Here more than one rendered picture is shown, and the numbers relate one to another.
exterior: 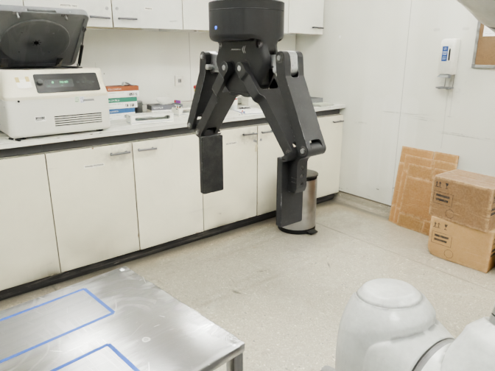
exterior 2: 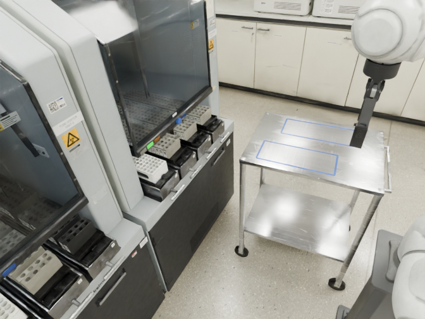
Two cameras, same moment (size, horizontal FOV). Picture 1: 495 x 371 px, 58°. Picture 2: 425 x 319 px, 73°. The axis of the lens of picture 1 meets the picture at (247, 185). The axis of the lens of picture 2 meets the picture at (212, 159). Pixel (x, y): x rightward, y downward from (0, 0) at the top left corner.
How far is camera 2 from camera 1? 0.59 m
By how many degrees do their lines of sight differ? 65
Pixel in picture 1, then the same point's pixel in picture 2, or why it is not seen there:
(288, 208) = (354, 141)
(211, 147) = not seen: hidden behind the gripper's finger
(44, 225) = (406, 85)
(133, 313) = (359, 152)
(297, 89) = (368, 103)
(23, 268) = (381, 104)
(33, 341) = (318, 137)
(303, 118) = (363, 114)
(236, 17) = (366, 67)
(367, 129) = not seen: outside the picture
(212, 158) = not seen: hidden behind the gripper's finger
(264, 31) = (374, 76)
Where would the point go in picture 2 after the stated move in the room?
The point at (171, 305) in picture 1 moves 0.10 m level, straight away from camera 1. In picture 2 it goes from (377, 159) to (391, 151)
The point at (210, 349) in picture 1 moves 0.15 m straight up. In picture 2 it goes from (367, 184) to (379, 156)
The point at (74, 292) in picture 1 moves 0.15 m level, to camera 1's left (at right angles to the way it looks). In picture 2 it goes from (349, 129) to (329, 115)
